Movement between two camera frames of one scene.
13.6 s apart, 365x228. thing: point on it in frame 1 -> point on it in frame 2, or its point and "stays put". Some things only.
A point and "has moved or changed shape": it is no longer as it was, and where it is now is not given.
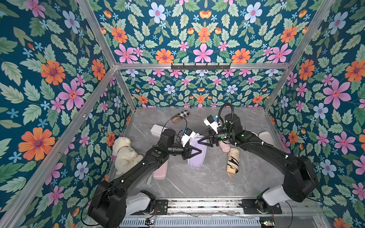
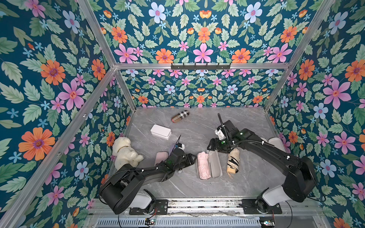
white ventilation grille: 192,222 stays put
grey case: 198,160 has moved or changed shape
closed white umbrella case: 156,130 stays put
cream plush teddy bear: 126,157 stays put
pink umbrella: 225,147 has moved or changed shape
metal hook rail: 200,67 stays put
